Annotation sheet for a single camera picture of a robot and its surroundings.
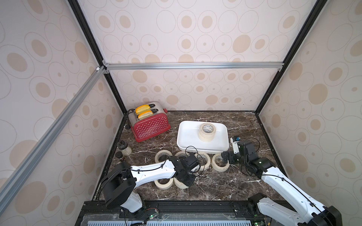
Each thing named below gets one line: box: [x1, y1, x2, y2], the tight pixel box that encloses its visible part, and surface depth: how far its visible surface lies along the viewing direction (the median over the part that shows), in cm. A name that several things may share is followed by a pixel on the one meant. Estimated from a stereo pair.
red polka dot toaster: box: [127, 102, 172, 143], surface depth 97 cm
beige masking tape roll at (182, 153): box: [174, 150, 191, 158], surface depth 93 cm
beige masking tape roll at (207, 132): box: [198, 122, 217, 143], surface depth 102 cm
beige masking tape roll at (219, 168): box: [211, 153, 231, 172], surface depth 89 cm
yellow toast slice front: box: [137, 110, 155, 119], surface depth 92 cm
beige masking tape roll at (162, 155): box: [154, 149, 173, 164], surface depth 94 cm
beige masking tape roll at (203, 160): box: [194, 152, 211, 171], surface depth 93 cm
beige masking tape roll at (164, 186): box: [154, 177, 174, 190], surface depth 82 cm
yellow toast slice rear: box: [135, 104, 151, 115], surface depth 95 cm
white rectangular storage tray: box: [176, 120, 230, 154], surface depth 105 cm
